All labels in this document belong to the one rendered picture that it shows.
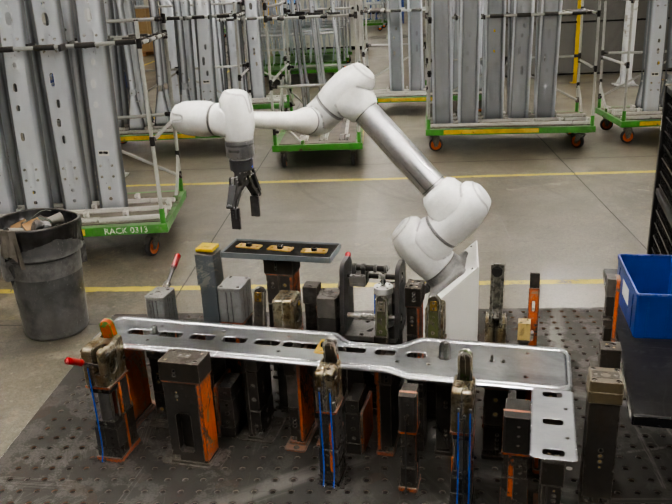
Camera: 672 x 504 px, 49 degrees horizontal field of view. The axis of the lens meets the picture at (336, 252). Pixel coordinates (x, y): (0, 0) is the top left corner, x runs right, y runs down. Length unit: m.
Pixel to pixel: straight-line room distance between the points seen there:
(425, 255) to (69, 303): 2.61
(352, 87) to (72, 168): 3.88
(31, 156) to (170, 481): 4.49
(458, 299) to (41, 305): 2.76
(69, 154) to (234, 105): 4.05
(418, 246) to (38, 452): 1.42
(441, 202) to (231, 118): 0.83
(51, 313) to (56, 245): 0.43
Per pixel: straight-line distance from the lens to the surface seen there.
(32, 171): 6.39
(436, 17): 8.90
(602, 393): 1.90
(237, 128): 2.31
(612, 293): 2.12
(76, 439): 2.45
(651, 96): 9.74
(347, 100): 2.73
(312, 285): 2.27
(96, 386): 2.19
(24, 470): 2.38
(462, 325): 2.77
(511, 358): 2.07
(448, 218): 2.68
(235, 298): 2.29
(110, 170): 6.20
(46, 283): 4.65
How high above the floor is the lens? 1.98
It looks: 20 degrees down
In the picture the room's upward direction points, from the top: 3 degrees counter-clockwise
